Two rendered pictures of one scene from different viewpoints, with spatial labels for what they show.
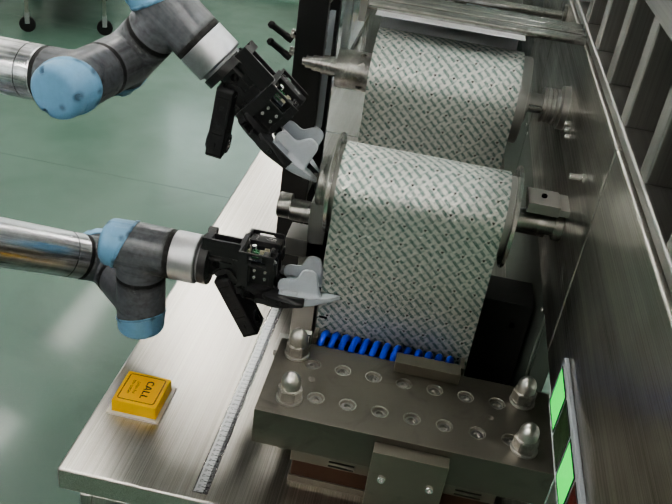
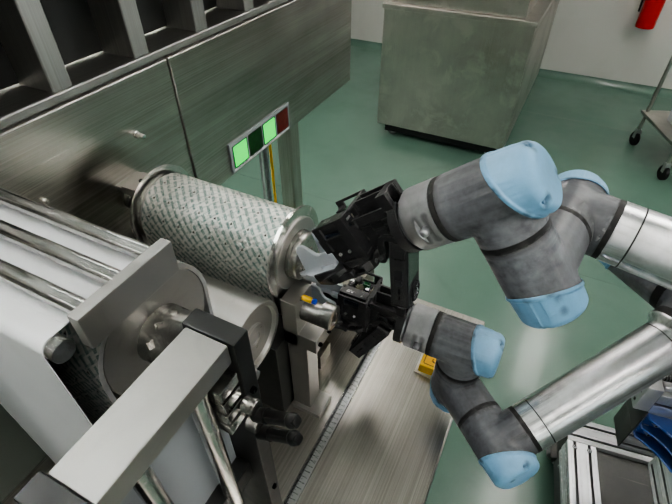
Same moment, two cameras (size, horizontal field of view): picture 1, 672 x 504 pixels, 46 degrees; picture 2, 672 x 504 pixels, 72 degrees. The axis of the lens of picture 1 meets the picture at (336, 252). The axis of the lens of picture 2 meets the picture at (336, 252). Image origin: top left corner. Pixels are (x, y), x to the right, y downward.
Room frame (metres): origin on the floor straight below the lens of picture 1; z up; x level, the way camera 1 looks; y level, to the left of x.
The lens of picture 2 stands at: (1.50, 0.26, 1.72)
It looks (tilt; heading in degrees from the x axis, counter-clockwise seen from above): 42 degrees down; 201
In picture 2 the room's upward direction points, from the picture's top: straight up
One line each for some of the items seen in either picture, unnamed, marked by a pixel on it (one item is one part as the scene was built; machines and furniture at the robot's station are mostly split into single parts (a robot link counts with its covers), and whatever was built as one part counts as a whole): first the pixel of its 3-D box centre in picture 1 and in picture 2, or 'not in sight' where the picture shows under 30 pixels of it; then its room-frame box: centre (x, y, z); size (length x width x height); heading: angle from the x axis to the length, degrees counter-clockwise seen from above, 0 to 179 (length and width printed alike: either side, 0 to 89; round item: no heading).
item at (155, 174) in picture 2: (509, 216); (165, 207); (1.01, -0.24, 1.25); 0.15 x 0.01 x 0.15; 174
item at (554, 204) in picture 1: (547, 201); (139, 183); (1.01, -0.28, 1.28); 0.06 x 0.05 x 0.02; 84
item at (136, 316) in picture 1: (136, 295); (459, 387); (1.02, 0.30, 1.01); 0.11 x 0.08 x 0.11; 42
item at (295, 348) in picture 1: (298, 341); not in sight; (0.91, 0.03, 1.05); 0.04 x 0.04 x 0.04
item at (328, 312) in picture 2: (285, 204); (329, 316); (1.08, 0.09, 1.18); 0.04 x 0.02 x 0.04; 174
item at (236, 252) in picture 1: (242, 263); (374, 308); (0.99, 0.14, 1.12); 0.12 x 0.08 x 0.09; 84
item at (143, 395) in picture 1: (142, 394); (440, 361); (0.90, 0.26, 0.91); 0.07 x 0.07 x 0.02; 84
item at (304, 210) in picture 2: (335, 182); (294, 252); (1.04, 0.02, 1.25); 0.15 x 0.01 x 0.15; 174
